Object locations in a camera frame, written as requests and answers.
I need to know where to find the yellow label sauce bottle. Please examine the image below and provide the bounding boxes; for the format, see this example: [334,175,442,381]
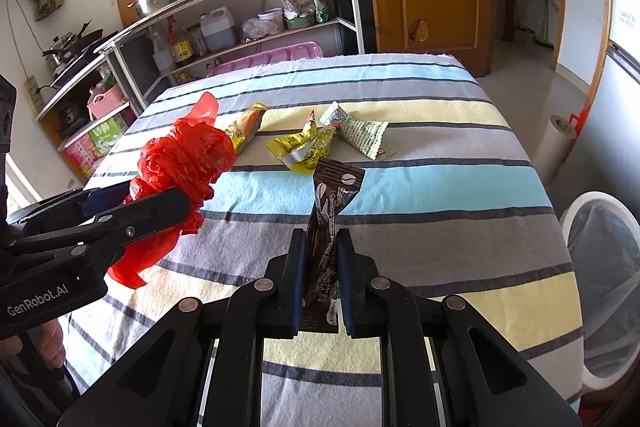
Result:
[166,16,195,68]

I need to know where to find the steel basin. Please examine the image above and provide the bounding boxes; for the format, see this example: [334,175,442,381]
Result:
[127,0,183,18]

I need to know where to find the white round trash bin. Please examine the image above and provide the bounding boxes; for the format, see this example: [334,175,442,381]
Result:
[559,191,640,393]

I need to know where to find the red plastic bag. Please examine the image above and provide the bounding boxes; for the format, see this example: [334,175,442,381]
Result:
[107,92,237,290]

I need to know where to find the pink plastic tray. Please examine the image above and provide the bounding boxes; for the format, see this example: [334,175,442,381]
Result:
[206,41,323,78]

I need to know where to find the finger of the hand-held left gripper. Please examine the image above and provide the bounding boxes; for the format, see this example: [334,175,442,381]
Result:
[5,183,132,235]
[7,188,193,259]

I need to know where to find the white plastic tub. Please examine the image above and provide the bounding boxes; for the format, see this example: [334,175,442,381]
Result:
[257,8,285,32]

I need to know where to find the steel pot with lid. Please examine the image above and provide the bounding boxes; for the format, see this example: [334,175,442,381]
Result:
[42,33,81,72]

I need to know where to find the brown sachet wrapper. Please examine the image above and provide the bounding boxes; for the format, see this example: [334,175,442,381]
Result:
[300,158,367,333]

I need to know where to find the crumpled food bags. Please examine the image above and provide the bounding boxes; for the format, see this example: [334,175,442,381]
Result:
[279,0,331,30]

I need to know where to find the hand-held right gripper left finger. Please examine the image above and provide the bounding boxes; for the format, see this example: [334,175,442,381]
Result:
[80,228,308,427]

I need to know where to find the translucent oil jug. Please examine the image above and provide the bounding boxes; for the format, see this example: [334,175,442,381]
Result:
[200,7,237,52]

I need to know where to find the black wok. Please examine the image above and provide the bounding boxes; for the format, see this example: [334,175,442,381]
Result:
[50,23,121,88]

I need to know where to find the small white sachet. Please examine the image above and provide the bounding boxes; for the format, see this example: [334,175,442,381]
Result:
[319,103,351,128]

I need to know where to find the small pink basket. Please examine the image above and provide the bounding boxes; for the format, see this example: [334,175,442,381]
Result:
[87,84,126,120]

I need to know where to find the striped tablecloth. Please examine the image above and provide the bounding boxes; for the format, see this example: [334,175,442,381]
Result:
[62,52,585,427]

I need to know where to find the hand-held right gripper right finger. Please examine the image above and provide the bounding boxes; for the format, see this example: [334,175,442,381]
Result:
[336,228,583,427]

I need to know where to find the green pink food boxes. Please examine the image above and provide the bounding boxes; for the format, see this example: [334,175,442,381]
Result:
[65,114,128,180]

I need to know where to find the person's left hand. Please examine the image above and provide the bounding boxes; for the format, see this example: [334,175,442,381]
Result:
[0,319,67,370]

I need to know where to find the yellow printed wrapper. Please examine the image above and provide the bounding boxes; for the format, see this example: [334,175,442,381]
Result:
[265,127,338,178]

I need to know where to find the yellow white snack wrapper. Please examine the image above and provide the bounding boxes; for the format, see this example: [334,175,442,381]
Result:
[222,102,268,155]

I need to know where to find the white printed wrapper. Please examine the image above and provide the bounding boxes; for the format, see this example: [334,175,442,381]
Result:
[336,114,396,160]

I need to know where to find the beige paper roll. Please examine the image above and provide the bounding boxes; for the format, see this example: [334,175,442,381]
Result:
[532,114,578,185]

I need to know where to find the clear bin liner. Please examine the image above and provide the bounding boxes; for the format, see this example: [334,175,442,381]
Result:
[567,202,640,365]

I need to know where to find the white power strip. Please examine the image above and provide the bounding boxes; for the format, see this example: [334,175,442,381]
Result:
[25,76,46,114]

